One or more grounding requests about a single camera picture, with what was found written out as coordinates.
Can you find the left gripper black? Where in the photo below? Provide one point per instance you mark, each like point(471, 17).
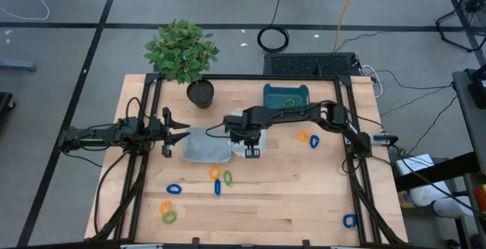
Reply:
point(157, 131)

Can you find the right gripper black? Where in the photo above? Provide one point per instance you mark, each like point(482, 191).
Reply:
point(243, 129)

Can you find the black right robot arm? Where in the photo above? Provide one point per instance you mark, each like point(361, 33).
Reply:
point(288, 114)

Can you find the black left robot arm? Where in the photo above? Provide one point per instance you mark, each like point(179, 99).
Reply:
point(95, 137)

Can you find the white plastic bin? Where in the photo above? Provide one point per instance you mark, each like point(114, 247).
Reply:
point(238, 151)

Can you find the grey plastic bin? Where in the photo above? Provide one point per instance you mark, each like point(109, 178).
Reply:
point(207, 146)

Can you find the teal plastic bin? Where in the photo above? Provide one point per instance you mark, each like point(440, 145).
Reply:
point(273, 93)

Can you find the green potted plant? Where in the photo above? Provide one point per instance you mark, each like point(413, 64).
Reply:
point(178, 55)

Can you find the black perforated computer case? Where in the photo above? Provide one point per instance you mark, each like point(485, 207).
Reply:
point(303, 63)

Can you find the silver metal plate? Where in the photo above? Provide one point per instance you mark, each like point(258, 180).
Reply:
point(141, 246)

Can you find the white paper sheet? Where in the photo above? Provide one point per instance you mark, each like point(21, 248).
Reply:
point(414, 162)

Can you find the grey furniture foot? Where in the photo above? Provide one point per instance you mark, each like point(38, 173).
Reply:
point(17, 66)

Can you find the black chair part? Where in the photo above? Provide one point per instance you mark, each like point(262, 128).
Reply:
point(4, 103)

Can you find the white paper towel roll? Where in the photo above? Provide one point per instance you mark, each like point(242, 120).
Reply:
point(427, 195)

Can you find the black metal shelf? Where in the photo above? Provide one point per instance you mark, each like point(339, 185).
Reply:
point(436, 171)

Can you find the black side table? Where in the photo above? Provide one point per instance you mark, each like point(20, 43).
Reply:
point(471, 127)

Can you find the red and yellow package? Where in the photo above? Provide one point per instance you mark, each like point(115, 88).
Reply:
point(481, 199)

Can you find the black device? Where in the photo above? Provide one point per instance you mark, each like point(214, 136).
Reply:
point(479, 89)

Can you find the black floor fan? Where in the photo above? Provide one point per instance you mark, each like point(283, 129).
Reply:
point(474, 4)

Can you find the black aluminium table frame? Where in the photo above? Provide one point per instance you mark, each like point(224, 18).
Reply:
point(247, 77)

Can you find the small black bracket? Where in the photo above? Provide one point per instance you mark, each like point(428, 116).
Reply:
point(305, 243)
point(195, 242)

